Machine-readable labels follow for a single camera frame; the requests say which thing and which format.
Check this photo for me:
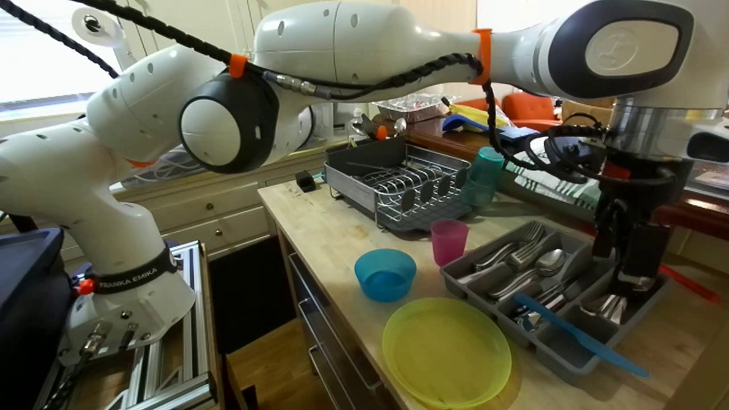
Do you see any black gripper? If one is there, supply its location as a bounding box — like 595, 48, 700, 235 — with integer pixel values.
593, 152, 695, 292

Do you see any blue plastic knife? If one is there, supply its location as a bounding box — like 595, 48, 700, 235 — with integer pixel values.
513, 292, 653, 383

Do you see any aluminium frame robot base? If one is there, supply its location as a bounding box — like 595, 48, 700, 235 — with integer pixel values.
44, 238, 223, 410

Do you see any grey plastic utensil tray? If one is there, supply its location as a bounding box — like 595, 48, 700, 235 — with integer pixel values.
439, 218, 674, 383

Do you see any grey dish drying rack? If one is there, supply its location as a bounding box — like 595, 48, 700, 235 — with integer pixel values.
324, 136, 488, 235

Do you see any steel spoon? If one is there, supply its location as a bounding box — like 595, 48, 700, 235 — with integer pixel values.
613, 270, 660, 296
488, 249, 570, 306

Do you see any red tape strip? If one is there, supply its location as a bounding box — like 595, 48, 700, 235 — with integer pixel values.
658, 261, 721, 308

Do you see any green striped dish towel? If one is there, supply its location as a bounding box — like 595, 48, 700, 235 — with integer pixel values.
504, 135, 611, 224

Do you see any flat tablet device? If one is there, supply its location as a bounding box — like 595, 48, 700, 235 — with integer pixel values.
686, 160, 729, 205

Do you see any silver spoons left compartment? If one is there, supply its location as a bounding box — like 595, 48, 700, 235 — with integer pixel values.
522, 278, 587, 329

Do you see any teal plastic cup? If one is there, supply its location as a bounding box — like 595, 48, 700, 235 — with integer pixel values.
462, 146, 511, 216

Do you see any orange object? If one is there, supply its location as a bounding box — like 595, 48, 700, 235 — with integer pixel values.
498, 88, 570, 136

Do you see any pink plastic cup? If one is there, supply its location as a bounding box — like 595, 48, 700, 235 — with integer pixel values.
428, 218, 472, 269

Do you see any yellow object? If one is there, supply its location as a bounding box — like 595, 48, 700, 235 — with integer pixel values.
454, 99, 520, 131

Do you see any blue plastic ladle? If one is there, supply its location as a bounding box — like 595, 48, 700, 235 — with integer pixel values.
441, 111, 489, 139

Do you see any yellow-green plastic plate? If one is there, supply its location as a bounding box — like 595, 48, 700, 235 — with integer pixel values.
380, 296, 514, 410

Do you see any blue plastic bowl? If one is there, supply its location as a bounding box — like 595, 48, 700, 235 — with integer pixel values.
354, 249, 420, 306

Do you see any aluminium foil baking tray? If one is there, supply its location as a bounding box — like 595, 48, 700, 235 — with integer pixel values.
375, 91, 447, 128

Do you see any steel ladle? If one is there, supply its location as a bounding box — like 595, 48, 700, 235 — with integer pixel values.
363, 111, 412, 143

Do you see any black plastic block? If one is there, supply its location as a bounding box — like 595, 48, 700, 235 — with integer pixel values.
293, 169, 319, 193

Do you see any cream drawer cabinet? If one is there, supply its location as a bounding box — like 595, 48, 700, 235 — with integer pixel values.
111, 139, 351, 260

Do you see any dark blue bag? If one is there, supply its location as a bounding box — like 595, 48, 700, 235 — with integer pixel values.
0, 226, 78, 410

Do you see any black braided cable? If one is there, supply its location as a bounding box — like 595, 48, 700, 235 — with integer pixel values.
0, 0, 489, 105

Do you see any clear bin with cables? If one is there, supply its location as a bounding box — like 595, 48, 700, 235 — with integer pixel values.
111, 143, 223, 193

